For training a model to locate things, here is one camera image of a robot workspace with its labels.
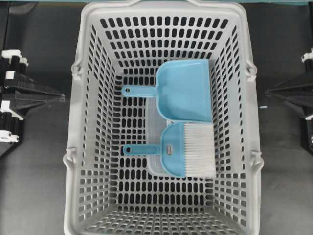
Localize grey plastic shopping basket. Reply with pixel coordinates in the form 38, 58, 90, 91
63, 0, 264, 235

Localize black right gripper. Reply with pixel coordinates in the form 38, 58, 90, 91
265, 48, 313, 150

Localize blue plastic dustpan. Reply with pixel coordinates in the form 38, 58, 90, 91
122, 59, 212, 123

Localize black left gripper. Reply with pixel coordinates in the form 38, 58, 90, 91
0, 49, 65, 157

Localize blue hand brush white bristles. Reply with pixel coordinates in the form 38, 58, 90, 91
123, 123, 216, 178

